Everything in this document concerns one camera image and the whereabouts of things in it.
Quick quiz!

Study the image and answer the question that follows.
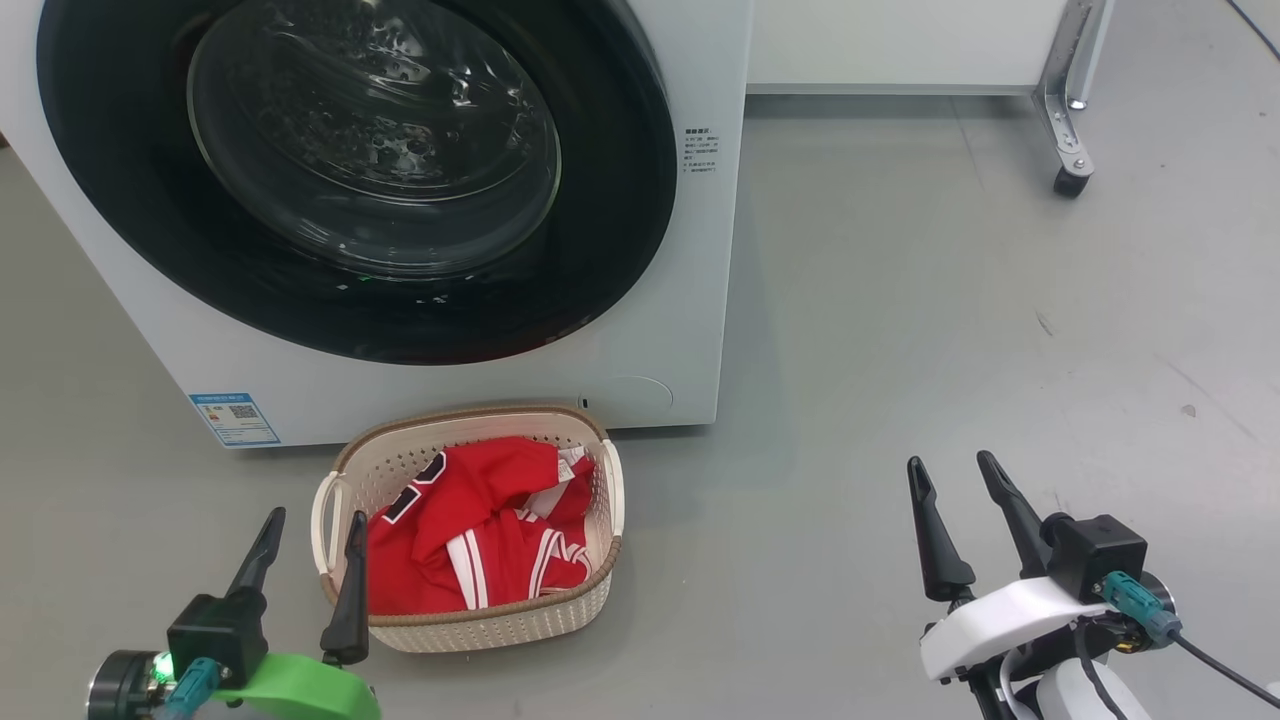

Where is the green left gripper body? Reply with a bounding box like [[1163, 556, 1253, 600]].
[[211, 652, 384, 720]]

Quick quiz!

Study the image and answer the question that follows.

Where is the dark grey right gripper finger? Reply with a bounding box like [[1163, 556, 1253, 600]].
[[906, 456, 977, 604], [976, 450, 1054, 582]]

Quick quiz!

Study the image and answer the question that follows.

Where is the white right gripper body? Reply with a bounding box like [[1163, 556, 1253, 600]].
[[920, 576, 1112, 684]]

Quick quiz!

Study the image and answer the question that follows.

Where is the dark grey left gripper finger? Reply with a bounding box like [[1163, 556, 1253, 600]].
[[319, 511, 371, 668], [225, 507, 288, 601]]

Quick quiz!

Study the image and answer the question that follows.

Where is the red white sports jersey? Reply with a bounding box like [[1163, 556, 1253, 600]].
[[366, 436, 597, 616]]

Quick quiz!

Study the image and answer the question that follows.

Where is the cream perforated laundry basket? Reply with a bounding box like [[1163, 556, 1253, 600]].
[[311, 405, 626, 654]]

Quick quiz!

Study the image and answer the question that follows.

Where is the white front-load washing machine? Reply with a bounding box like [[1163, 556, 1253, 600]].
[[0, 0, 753, 449]]

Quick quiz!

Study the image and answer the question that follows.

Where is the blue energy label sticker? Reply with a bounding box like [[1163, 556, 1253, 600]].
[[188, 392, 282, 448]]

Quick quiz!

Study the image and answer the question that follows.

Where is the white table with metal leg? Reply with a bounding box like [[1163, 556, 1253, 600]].
[[745, 0, 1116, 198]]

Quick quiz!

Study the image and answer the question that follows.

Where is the twisted black right arm cable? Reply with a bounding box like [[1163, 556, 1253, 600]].
[[1075, 620, 1126, 720]]

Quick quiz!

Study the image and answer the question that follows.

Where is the left camera cable teal plug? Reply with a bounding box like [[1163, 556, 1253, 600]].
[[162, 658, 221, 720]]

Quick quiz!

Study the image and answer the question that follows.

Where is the thin black floor cable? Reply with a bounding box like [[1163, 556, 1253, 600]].
[[1225, 0, 1280, 61]]

